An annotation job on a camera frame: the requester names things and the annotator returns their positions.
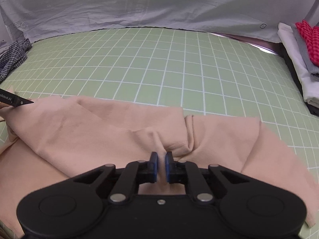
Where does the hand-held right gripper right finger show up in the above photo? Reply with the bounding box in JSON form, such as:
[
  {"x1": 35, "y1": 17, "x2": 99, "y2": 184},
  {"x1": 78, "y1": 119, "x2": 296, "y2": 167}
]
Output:
[{"x1": 165, "y1": 151, "x2": 250, "y2": 203}]

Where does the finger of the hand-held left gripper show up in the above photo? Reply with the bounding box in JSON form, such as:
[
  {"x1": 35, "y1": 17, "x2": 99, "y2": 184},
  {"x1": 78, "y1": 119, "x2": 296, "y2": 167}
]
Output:
[{"x1": 12, "y1": 96, "x2": 34, "y2": 106}]

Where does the grey printed bed sheet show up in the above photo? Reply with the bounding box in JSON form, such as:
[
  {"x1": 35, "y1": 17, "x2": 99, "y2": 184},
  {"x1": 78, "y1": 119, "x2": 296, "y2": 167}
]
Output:
[{"x1": 0, "y1": 0, "x2": 319, "y2": 44}]

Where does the red checked folded cloth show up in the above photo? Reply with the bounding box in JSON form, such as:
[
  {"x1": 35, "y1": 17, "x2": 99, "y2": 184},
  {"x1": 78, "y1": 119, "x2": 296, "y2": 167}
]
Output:
[{"x1": 295, "y1": 19, "x2": 319, "y2": 68}]

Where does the beige garment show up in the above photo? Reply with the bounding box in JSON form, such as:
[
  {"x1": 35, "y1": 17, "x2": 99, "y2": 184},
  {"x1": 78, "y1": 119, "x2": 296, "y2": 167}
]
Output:
[{"x1": 0, "y1": 85, "x2": 318, "y2": 239}]

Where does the green grid mat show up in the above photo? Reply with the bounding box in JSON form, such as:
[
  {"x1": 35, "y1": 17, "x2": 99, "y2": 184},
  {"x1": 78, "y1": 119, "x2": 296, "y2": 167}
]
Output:
[{"x1": 0, "y1": 27, "x2": 319, "y2": 239}]

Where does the grey folded cloth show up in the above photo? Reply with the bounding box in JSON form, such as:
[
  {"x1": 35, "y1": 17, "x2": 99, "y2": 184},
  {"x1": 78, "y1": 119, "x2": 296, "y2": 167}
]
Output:
[{"x1": 290, "y1": 24, "x2": 319, "y2": 76}]

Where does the blue plaid shirt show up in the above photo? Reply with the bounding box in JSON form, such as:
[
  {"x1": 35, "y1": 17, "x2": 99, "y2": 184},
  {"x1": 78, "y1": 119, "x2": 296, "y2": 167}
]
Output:
[{"x1": 0, "y1": 38, "x2": 33, "y2": 82}]

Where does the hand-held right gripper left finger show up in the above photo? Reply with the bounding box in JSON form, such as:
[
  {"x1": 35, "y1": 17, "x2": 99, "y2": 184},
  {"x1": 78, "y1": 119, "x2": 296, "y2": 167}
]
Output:
[{"x1": 72, "y1": 152, "x2": 159, "y2": 203}]

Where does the white folded cloth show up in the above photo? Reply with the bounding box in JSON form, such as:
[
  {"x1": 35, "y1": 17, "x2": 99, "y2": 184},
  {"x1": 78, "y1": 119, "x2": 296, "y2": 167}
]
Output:
[{"x1": 277, "y1": 22, "x2": 319, "y2": 102}]

